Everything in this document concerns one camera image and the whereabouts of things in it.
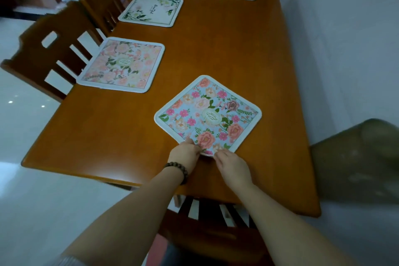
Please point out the white green-leaf placemat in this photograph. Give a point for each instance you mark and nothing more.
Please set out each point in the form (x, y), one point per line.
(151, 10)

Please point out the person's right hand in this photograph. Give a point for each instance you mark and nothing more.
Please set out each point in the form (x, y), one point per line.
(232, 167)

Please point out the person's left hand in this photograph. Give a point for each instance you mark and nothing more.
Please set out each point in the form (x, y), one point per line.
(185, 153)

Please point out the olive green cloth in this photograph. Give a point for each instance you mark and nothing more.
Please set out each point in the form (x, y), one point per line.
(358, 163)

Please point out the person's left thumb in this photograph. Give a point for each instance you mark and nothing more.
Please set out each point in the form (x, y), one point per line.
(197, 150)

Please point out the wooden dining table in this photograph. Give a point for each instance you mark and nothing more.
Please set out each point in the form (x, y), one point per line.
(199, 57)

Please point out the person's right thumb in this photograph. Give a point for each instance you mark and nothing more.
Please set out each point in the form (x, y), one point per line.
(217, 157)

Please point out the person's right forearm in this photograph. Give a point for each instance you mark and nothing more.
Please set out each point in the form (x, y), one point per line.
(282, 228)

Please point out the pink floral placemat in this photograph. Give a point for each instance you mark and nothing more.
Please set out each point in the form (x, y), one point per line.
(122, 64)

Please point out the person's left forearm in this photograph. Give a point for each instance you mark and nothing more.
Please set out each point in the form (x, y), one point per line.
(131, 216)

